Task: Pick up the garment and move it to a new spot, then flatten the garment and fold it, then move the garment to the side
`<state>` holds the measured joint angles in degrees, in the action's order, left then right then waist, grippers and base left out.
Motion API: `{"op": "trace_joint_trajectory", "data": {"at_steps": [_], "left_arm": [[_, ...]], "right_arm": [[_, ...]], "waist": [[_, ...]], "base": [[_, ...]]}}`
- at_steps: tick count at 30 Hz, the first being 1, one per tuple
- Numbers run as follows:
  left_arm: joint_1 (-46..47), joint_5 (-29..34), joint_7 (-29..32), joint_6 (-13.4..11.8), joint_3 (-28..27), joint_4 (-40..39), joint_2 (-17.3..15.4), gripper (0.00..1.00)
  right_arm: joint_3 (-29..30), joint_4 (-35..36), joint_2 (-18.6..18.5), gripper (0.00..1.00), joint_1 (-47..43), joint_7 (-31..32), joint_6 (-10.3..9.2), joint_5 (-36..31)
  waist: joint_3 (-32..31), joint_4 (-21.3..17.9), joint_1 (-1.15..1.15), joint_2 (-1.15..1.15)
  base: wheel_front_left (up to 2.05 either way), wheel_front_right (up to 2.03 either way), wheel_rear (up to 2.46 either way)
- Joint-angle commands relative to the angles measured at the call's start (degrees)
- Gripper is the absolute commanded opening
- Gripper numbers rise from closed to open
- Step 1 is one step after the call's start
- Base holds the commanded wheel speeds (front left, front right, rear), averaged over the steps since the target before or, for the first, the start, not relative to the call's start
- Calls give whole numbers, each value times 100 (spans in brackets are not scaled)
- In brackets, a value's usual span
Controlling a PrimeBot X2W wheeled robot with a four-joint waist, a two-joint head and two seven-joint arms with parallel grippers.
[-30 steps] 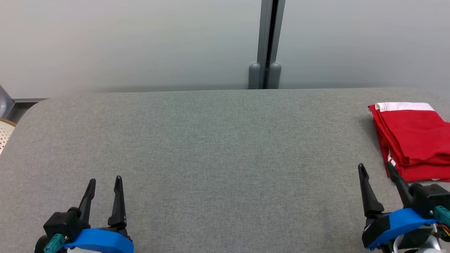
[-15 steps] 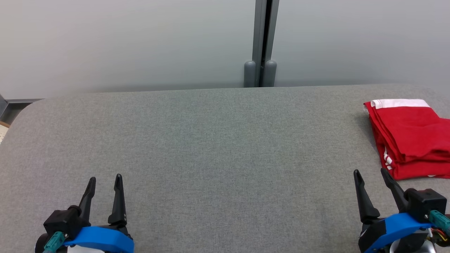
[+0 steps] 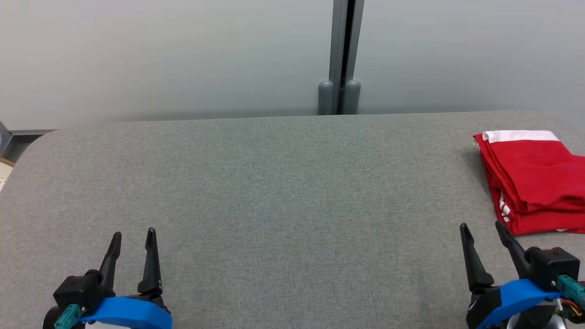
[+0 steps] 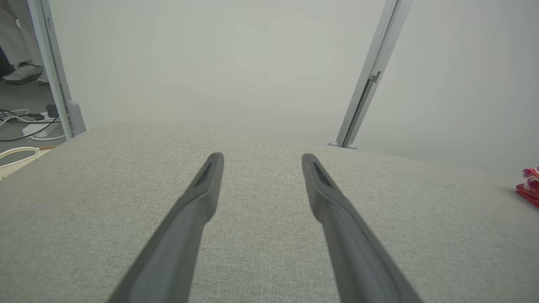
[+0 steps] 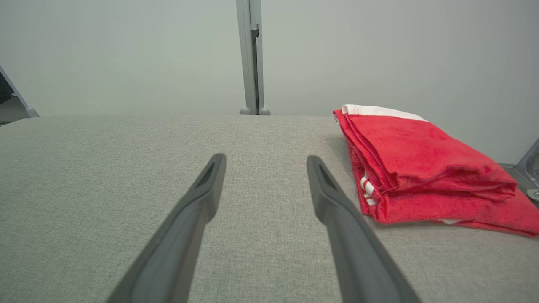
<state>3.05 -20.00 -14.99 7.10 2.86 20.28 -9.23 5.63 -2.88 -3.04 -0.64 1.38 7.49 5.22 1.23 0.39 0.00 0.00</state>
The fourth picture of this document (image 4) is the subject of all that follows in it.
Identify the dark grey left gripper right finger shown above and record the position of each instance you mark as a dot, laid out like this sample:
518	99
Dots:
353	248

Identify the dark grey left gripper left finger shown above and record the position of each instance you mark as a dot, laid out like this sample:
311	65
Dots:
177	235

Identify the red jersey with white sleeves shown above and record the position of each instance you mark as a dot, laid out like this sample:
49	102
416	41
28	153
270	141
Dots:
529	195

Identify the red shorts with white stripes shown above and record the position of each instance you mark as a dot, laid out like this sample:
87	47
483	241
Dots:
532	173

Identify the black power adapter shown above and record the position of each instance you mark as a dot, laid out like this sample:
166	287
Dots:
52	110

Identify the cream perforated laundry basket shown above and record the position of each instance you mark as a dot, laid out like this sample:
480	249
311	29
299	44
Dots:
17	158

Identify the white sneaker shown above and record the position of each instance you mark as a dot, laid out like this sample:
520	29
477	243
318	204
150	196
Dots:
23	73

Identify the person leg in white trousers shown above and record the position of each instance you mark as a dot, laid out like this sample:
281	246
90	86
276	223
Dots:
17	29

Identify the grey metal partition post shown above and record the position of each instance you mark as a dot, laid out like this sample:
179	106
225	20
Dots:
52	71
374	71

